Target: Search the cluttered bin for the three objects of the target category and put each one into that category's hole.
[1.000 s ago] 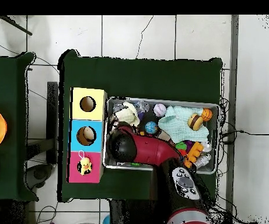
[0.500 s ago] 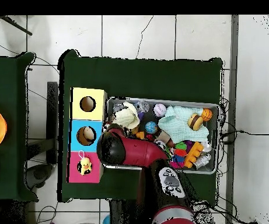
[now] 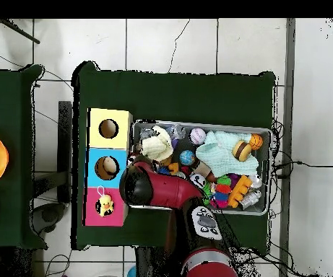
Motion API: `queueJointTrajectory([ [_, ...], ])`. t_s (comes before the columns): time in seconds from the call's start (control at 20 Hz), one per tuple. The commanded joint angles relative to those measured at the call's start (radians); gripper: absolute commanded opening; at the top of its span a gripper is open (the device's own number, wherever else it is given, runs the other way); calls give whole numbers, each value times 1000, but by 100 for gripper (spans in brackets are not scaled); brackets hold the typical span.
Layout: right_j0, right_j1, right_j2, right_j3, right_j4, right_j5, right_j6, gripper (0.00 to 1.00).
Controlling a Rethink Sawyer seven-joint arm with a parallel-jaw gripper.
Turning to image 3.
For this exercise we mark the cream yellow cloth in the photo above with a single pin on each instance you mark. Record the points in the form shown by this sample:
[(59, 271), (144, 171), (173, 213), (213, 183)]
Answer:
[(156, 147)]

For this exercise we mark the white baseball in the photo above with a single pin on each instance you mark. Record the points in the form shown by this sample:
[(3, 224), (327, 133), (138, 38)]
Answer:
[(198, 136)]

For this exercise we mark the yellow plush duck toy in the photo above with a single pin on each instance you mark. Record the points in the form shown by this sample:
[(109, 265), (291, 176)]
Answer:
[(106, 204)]

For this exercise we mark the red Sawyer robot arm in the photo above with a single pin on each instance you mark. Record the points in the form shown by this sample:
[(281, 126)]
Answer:
[(169, 189)]

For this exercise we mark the wooden box with three holes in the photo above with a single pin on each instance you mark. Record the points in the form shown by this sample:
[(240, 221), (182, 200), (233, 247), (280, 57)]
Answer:
[(120, 179)]

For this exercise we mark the shallow mesh bin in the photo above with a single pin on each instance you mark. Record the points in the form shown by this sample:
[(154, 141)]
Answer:
[(265, 173)]

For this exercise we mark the blue globe ball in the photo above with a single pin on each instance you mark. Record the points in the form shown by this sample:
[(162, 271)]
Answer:
[(187, 157)]

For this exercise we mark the small soccer ball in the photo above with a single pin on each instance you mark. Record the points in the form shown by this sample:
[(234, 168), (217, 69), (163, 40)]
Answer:
[(198, 179)]

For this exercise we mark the mint green cloth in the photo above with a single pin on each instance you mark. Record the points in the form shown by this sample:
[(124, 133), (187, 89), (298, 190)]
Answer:
[(221, 157)]

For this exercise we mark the dark green table cloth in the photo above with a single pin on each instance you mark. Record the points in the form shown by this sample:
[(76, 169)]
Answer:
[(4, 101), (177, 98)]

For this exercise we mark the toy hamburger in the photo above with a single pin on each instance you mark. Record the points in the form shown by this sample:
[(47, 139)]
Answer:
[(241, 150)]

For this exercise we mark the orange toy brick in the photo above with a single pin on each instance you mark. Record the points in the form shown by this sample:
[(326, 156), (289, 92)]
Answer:
[(238, 190)]

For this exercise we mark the small orange basketball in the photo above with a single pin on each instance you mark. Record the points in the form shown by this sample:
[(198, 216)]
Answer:
[(255, 141)]

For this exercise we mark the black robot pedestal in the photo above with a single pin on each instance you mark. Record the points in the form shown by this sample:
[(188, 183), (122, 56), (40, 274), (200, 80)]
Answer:
[(151, 265)]

